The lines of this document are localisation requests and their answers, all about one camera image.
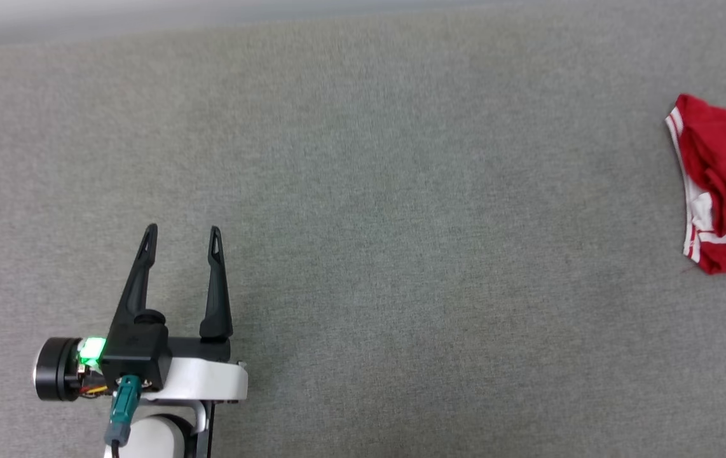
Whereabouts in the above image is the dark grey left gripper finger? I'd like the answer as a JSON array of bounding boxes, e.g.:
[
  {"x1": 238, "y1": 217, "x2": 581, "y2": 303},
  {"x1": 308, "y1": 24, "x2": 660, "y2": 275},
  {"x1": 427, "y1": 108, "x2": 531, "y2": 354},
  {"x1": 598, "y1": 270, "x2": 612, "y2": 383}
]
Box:
[
  {"x1": 107, "y1": 223, "x2": 159, "y2": 335},
  {"x1": 200, "y1": 226, "x2": 234, "y2": 339}
]

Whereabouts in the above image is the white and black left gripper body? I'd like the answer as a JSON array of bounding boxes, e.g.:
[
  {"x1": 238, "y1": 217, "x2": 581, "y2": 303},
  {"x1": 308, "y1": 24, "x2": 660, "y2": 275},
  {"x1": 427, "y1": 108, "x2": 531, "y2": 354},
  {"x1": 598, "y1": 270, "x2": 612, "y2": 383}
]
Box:
[{"x1": 34, "y1": 336, "x2": 249, "y2": 405}]

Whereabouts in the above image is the teal camera cable connector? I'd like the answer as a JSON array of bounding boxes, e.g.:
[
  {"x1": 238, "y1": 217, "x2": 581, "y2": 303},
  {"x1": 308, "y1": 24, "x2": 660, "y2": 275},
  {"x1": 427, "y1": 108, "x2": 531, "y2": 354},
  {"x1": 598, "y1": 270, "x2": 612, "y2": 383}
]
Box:
[{"x1": 106, "y1": 375, "x2": 142, "y2": 458}]

